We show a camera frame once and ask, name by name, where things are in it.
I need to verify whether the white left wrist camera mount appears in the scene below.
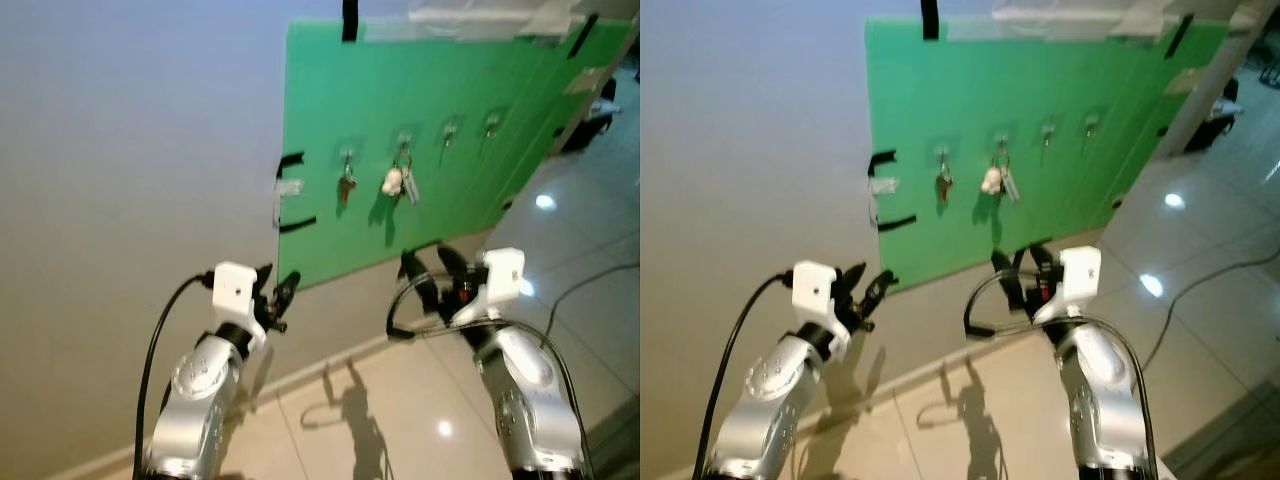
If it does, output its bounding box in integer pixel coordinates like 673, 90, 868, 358
211, 261, 267, 351
791, 260, 851, 341

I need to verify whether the green board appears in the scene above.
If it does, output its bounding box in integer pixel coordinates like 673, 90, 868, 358
277, 17, 639, 292
864, 14, 1232, 295

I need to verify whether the grey tape strip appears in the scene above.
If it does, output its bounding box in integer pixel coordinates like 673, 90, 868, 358
945, 6, 1173, 45
362, 8, 587, 47

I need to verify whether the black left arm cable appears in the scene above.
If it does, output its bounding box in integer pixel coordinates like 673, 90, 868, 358
133, 271, 217, 477
692, 271, 797, 477

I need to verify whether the long thin loose cable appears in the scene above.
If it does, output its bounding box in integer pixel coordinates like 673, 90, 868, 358
1143, 250, 1280, 373
543, 262, 641, 336

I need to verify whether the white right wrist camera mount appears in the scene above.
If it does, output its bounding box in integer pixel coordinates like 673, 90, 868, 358
1033, 245, 1102, 324
453, 247, 527, 327

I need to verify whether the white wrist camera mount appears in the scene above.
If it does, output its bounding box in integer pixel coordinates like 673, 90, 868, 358
211, 261, 267, 351
791, 260, 851, 341
453, 247, 527, 327
1033, 245, 1102, 324

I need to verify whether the key bunch with white charm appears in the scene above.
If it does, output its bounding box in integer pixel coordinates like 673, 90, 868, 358
381, 146, 422, 207
980, 142, 1021, 205

